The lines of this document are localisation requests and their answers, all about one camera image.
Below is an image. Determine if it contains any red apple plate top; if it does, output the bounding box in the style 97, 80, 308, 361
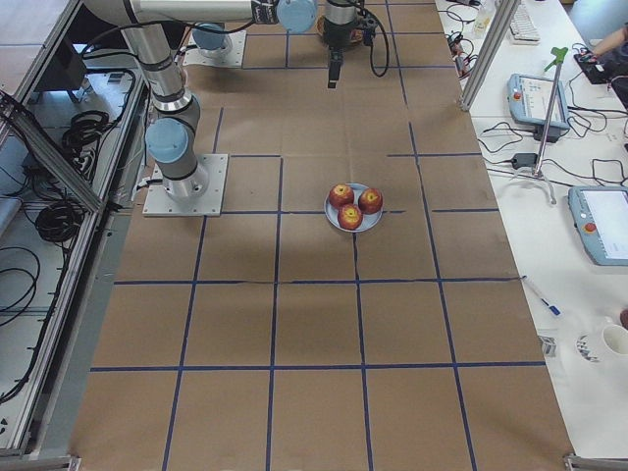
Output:
328, 183, 354, 210

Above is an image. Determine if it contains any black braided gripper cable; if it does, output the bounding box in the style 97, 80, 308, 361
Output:
357, 0, 398, 79

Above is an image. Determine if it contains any teach pendant near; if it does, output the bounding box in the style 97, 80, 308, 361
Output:
567, 186, 627, 267

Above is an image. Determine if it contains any blue white pen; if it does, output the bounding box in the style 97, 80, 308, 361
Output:
521, 275, 561, 317

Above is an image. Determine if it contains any teach pendant far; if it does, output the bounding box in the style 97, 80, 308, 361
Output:
506, 74, 570, 143

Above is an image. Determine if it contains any black power adapter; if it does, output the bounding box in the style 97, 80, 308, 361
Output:
510, 152, 538, 170

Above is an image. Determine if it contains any white keyboard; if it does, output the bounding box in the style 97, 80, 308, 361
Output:
509, 1, 541, 45

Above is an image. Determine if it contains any teach pendant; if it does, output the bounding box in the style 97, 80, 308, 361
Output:
506, 74, 570, 143
567, 186, 627, 267

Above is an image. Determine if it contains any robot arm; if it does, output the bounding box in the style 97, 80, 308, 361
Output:
85, 1, 383, 117
192, 23, 231, 52

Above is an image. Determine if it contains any green-tipped grabber pole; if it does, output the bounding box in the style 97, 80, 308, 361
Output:
532, 47, 568, 178

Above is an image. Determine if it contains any white mug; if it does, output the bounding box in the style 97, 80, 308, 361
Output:
575, 323, 627, 365

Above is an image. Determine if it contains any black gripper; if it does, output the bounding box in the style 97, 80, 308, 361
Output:
323, 0, 376, 89

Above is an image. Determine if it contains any red apple plate right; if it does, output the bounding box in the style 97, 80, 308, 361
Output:
358, 187, 384, 215

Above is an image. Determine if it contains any woven wicker basket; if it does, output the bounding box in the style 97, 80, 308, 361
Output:
316, 16, 363, 49

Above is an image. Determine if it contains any white plate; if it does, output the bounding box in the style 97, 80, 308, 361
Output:
324, 183, 384, 234

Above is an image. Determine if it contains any plastic bottle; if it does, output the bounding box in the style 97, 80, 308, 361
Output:
472, 0, 495, 39

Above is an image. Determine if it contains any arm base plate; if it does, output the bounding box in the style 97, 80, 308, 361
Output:
142, 154, 229, 217
183, 30, 246, 69

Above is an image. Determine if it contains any red apple plate bottom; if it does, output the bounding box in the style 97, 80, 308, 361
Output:
337, 204, 363, 231

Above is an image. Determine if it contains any aluminium frame post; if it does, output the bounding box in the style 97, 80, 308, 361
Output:
458, 0, 519, 112

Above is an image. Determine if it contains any red apple plate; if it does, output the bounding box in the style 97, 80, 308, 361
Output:
328, 183, 354, 210
358, 187, 384, 215
337, 204, 363, 231

